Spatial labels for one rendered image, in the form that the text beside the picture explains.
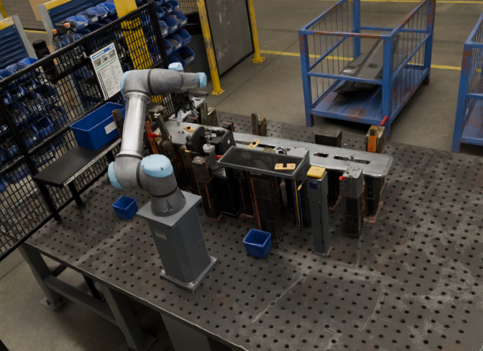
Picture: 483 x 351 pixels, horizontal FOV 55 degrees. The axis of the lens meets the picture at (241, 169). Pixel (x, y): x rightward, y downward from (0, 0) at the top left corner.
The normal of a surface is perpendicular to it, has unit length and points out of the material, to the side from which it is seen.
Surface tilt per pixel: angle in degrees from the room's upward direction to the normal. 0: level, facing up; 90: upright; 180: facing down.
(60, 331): 0
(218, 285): 0
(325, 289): 0
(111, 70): 90
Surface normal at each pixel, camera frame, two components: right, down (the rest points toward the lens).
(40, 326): -0.15, -0.81
